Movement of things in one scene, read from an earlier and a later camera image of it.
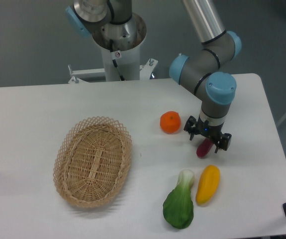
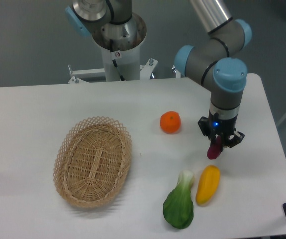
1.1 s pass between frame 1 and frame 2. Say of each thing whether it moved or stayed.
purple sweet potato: moved
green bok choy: stayed
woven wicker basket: stayed
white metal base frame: stayed
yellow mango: stayed
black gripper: moved
